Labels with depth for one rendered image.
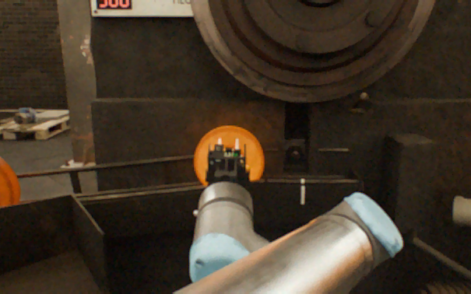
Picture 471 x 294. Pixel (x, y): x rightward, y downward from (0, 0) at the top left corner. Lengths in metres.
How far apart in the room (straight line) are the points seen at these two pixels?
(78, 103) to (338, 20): 3.08
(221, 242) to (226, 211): 0.06
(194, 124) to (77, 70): 2.75
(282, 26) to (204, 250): 0.40
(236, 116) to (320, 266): 0.56
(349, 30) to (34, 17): 7.23
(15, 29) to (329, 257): 7.66
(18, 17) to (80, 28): 4.36
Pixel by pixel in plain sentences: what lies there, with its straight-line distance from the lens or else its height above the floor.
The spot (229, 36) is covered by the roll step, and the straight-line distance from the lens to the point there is 0.76.
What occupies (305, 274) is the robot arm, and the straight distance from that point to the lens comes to 0.35.
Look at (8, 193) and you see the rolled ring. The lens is 0.98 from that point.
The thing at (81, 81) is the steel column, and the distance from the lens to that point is 3.58.
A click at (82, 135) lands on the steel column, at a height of 0.28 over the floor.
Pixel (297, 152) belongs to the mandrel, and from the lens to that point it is 0.92.
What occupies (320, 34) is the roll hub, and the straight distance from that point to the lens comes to 0.70.
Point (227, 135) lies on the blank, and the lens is 0.82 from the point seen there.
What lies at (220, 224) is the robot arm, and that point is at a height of 0.74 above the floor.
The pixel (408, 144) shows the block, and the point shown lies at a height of 0.79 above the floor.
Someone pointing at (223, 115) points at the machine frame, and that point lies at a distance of 0.88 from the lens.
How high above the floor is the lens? 0.97
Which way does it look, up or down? 13 degrees down
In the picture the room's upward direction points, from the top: straight up
